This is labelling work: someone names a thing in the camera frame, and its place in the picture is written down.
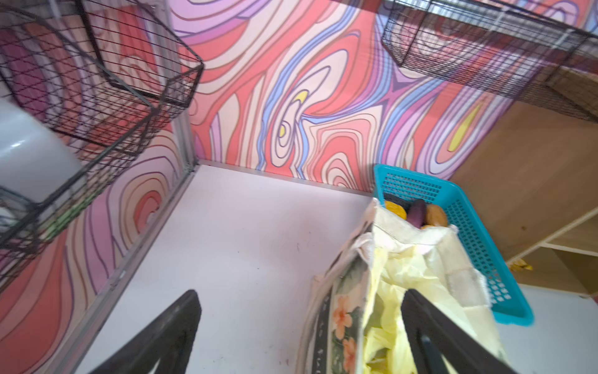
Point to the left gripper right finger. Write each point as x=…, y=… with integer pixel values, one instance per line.
x=437, y=342

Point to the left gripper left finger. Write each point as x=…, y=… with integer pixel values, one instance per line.
x=164, y=345

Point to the yellowish plastic grocery bag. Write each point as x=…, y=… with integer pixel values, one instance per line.
x=386, y=347

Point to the teal plastic basket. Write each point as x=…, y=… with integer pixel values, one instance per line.
x=508, y=303

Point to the beige canvas tote bag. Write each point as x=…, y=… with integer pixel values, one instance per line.
x=333, y=334

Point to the yellow chip packet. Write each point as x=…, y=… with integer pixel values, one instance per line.
x=520, y=265

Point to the brown toy potato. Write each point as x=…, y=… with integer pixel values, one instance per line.
x=436, y=216

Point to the light purple toy eggplant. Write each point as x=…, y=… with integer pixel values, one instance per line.
x=417, y=213

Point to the wooden shelf unit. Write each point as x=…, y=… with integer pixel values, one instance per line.
x=533, y=183

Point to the black wire basket left wall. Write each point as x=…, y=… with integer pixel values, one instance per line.
x=104, y=78

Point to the black wire basket wall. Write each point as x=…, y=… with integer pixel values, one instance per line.
x=104, y=78
x=521, y=50

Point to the black wire basket back wall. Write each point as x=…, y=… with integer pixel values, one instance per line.
x=521, y=50

